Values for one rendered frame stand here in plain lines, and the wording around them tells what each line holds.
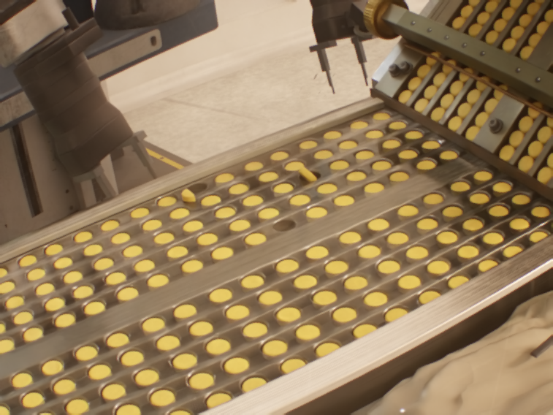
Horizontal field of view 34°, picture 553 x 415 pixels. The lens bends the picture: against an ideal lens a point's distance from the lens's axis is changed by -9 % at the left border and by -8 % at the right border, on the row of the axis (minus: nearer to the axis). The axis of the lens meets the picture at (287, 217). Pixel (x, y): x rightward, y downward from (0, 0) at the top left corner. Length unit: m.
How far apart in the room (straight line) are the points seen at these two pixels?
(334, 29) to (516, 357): 0.81
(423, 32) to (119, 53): 0.98
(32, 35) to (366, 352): 0.59
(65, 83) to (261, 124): 1.87
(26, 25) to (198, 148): 1.82
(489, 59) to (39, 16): 0.51
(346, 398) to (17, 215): 1.43
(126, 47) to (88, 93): 0.60
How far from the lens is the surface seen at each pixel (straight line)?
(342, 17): 1.15
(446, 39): 0.59
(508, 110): 0.57
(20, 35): 0.93
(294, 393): 0.41
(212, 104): 2.96
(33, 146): 1.78
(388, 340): 0.43
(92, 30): 0.90
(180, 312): 0.47
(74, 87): 0.94
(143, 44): 1.56
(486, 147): 0.56
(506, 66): 0.55
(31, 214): 1.83
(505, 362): 0.38
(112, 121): 0.97
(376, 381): 0.43
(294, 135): 0.60
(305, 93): 2.94
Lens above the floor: 1.23
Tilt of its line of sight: 32 degrees down
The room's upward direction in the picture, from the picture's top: 8 degrees counter-clockwise
